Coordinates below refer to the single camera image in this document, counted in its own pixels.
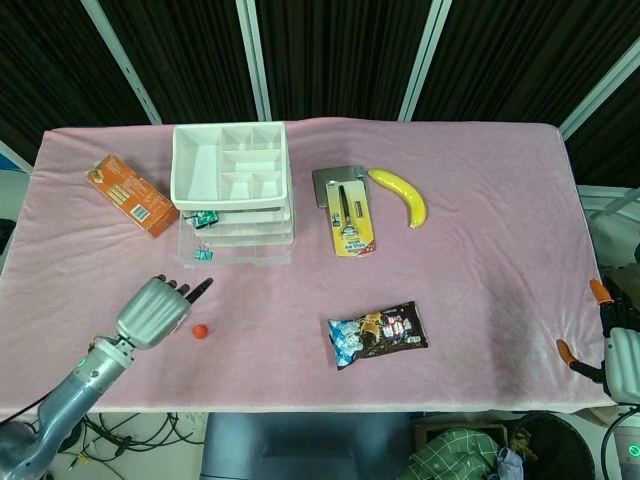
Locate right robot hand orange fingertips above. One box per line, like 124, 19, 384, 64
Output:
555, 277, 640, 404

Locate white side rack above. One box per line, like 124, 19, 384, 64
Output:
574, 183, 640, 274

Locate white partition frame post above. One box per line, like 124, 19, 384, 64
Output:
397, 0, 454, 122
81, 0, 163, 126
236, 0, 274, 122
558, 35, 640, 142

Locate black floor cables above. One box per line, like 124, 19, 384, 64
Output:
29, 411, 206, 472

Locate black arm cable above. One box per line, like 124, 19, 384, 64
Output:
0, 389, 56, 425

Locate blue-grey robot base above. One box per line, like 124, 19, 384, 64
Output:
199, 411, 417, 480

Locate blue white crumpled cloth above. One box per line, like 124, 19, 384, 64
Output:
496, 446, 527, 480

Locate black trash bin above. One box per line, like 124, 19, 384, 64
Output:
513, 411, 597, 480

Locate green plaid cloth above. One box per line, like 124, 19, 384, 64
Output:
403, 427, 503, 480

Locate white drawer organizer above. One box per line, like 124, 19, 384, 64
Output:
169, 121, 297, 247

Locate yellow banana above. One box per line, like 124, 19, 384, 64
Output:
367, 167, 429, 231

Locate clear plastic drawer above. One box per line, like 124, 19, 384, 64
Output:
175, 209, 293, 269

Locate yellow razor blister pack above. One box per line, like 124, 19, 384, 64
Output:
325, 178, 379, 259

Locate dark snack bag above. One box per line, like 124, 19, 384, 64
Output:
327, 300, 431, 372

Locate orange cardboard box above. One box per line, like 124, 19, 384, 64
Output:
85, 153, 181, 239

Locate pink tablecloth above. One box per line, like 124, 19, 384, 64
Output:
0, 117, 614, 415

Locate green foil packet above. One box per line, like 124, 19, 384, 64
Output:
180, 209, 222, 231

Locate grey flat wallet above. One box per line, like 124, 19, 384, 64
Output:
311, 165, 368, 209

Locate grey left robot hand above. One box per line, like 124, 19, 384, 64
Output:
113, 275, 216, 351

